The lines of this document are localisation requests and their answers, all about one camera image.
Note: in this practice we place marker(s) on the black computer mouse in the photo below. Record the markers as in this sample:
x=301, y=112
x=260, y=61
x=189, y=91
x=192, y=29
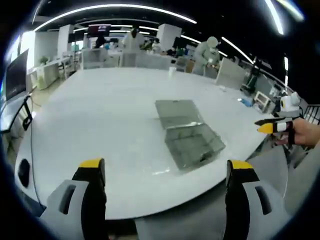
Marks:
x=24, y=172

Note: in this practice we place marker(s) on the black monitor stand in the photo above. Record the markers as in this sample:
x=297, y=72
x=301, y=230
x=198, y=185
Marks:
x=27, y=117

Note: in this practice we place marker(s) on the black computer monitor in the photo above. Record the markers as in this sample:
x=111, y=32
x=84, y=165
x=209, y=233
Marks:
x=16, y=75

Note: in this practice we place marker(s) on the straight ceiling light strip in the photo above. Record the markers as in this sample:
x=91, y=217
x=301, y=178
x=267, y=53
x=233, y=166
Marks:
x=275, y=17

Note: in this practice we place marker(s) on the white box appliance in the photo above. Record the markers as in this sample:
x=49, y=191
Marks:
x=262, y=101

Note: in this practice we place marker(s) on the white shelf unit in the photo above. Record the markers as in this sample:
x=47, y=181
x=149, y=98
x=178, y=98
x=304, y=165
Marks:
x=43, y=76

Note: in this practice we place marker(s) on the white paper cup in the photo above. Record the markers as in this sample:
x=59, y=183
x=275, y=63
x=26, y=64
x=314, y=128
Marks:
x=171, y=70

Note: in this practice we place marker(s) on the blue cloth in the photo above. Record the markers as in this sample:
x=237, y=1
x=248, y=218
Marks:
x=244, y=102

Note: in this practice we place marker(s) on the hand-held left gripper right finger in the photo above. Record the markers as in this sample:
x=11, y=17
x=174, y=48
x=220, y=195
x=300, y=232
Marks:
x=250, y=205

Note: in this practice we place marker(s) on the potted green plant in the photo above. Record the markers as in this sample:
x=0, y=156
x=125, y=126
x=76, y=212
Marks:
x=44, y=60

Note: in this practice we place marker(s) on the grey mesh partition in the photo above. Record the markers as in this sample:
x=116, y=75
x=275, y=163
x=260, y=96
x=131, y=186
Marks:
x=129, y=60
x=93, y=58

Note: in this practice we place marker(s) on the grey partition panel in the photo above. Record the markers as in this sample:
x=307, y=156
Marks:
x=231, y=73

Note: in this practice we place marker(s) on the clear grey dual guide fixture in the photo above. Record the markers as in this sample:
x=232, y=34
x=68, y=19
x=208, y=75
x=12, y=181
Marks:
x=185, y=130

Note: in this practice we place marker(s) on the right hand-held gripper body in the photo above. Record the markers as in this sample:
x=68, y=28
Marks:
x=290, y=105

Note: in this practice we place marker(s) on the person's grey shirt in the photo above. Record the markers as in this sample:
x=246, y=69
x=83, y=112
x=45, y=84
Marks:
x=302, y=180

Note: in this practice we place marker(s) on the red wall screen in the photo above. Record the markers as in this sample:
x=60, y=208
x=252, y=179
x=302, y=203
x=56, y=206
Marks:
x=98, y=30

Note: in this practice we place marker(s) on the curved ceiling light strip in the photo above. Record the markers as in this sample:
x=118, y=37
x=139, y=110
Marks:
x=112, y=8

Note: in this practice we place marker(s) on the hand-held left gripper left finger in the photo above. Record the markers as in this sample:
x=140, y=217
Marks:
x=75, y=200

